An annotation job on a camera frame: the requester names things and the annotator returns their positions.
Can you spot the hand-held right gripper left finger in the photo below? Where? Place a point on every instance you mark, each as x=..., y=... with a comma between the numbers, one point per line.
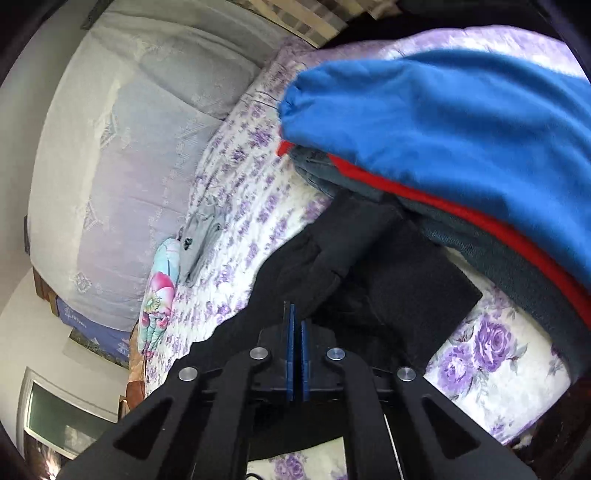
x=290, y=350

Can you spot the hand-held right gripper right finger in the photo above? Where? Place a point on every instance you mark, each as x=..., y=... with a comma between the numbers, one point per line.
x=304, y=360

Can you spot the black pants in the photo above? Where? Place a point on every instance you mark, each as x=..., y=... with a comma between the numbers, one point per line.
x=351, y=277

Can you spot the red pants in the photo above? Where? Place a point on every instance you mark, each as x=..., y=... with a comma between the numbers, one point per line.
x=508, y=230

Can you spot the blue pants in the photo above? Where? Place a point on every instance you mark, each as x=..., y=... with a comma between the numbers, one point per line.
x=438, y=129

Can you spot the folded grey garment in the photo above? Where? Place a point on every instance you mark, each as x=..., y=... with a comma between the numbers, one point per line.
x=203, y=240

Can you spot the floral turquoise pink pillow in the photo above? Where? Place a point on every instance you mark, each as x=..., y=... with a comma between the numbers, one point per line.
x=159, y=290

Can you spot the brown pillow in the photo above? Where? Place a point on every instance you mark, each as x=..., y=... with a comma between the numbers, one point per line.
x=136, y=387

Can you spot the floral purple bed cover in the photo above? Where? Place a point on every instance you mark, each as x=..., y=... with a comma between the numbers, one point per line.
x=485, y=350

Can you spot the blue printed box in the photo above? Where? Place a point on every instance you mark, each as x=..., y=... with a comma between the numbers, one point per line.
x=83, y=323

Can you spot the dark grey jeans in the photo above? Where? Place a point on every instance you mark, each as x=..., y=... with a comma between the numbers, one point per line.
x=498, y=263

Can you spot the white framed door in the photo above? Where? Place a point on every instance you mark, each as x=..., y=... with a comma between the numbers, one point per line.
x=51, y=410

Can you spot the white lace cover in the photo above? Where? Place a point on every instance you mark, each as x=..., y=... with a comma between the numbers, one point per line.
x=115, y=161

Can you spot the checkered beige curtain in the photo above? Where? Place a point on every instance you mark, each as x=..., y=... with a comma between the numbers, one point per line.
x=314, y=23

